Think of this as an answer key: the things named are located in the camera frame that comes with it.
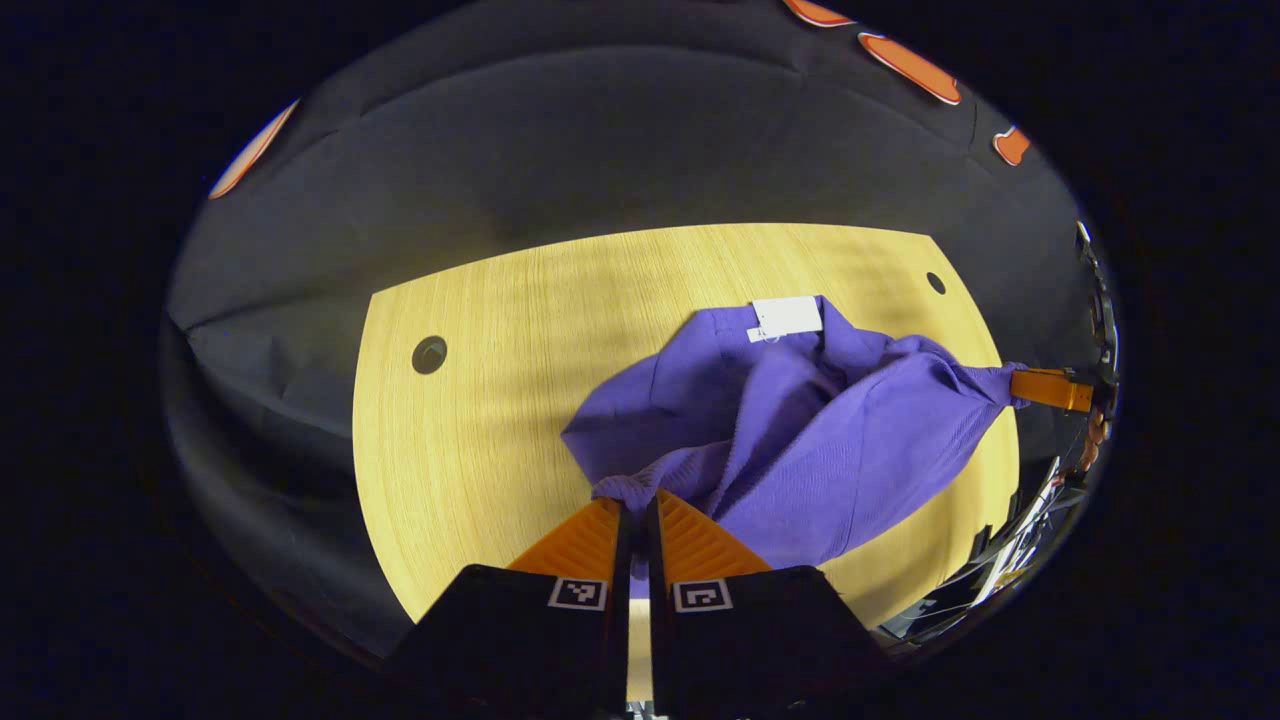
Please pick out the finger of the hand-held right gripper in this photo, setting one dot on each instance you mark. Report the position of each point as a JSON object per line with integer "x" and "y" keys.
{"x": 1050, "y": 388}

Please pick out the purple button shirt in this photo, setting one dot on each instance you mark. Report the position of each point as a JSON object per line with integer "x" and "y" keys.
{"x": 850, "y": 450}

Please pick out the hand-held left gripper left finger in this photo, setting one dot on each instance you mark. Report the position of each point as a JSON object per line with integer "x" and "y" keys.
{"x": 618, "y": 620}

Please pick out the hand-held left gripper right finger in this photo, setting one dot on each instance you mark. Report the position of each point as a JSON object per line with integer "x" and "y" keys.
{"x": 660, "y": 625}

